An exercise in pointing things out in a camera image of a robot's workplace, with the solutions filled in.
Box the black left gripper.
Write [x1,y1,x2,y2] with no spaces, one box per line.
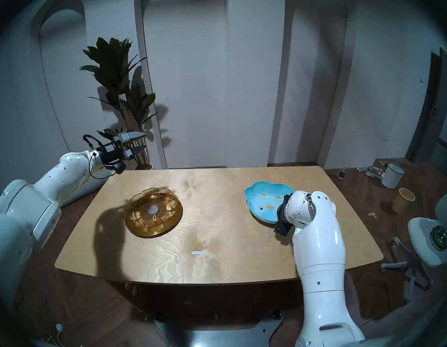
[96,131,147,166]

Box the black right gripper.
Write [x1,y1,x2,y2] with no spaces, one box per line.
[274,193,294,237]

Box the blue chick face plate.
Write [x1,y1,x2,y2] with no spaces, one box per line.
[244,181,295,224]

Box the amber glass flower plate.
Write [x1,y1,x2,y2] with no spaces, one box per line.
[125,188,180,230]

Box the gold metal bowl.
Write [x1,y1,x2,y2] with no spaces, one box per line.
[124,202,183,239]

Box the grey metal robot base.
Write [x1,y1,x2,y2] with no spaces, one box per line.
[154,308,285,347]

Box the tall green leafy plant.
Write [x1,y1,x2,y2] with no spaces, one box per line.
[79,37,159,166]

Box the white bucket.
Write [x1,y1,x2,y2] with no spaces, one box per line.
[381,163,405,189]

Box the tan paper cup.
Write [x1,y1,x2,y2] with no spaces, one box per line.
[392,188,416,214]

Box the white office chair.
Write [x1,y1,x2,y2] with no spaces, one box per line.
[379,189,447,303]

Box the dark grey door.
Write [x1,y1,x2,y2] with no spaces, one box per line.
[406,48,447,163]

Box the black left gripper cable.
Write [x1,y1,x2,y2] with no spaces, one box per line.
[82,134,112,180]

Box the power strip with cables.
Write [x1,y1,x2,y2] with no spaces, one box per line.
[357,161,387,179]

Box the white floor plug with cable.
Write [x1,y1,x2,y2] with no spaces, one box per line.
[28,323,65,345]

